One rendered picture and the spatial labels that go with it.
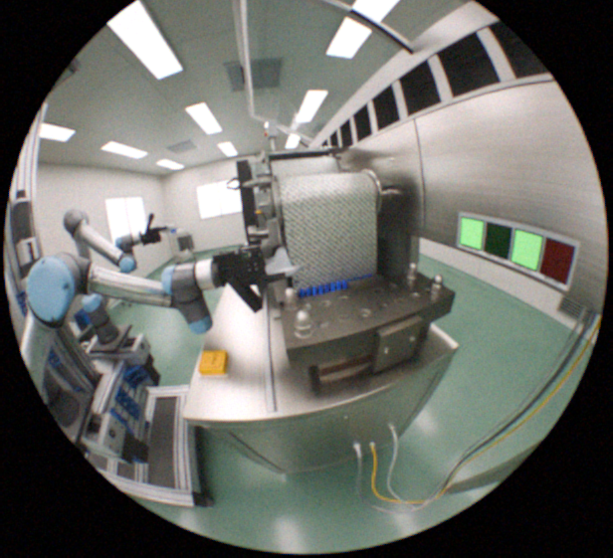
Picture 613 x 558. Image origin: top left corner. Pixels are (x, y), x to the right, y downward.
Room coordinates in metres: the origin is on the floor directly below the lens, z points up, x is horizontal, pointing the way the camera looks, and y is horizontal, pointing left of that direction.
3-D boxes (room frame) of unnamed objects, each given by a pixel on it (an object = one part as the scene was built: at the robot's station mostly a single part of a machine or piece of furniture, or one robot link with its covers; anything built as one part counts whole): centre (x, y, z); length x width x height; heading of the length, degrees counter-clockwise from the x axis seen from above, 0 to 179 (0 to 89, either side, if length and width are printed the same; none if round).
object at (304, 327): (0.27, 0.02, 1.05); 0.04 x 0.04 x 0.04
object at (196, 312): (0.40, 0.33, 1.01); 0.11 x 0.08 x 0.11; 51
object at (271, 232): (0.52, 0.10, 1.05); 0.06 x 0.05 x 0.31; 100
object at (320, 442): (1.43, 0.17, 0.43); 2.52 x 0.64 x 0.86; 10
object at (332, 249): (0.45, -0.07, 1.11); 0.23 x 0.01 x 0.18; 100
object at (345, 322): (0.34, -0.13, 1.00); 0.40 x 0.16 x 0.06; 100
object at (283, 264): (0.41, 0.05, 1.11); 0.09 x 0.03 x 0.06; 99
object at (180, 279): (0.38, 0.32, 1.11); 0.11 x 0.08 x 0.09; 100
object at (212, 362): (0.29, 0.26, 0.91); 0.07 x 0.07 x 0.02; 10
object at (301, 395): (1.42, 0.18, 0.88); 2.52 x 0.66 x 0.04; 10
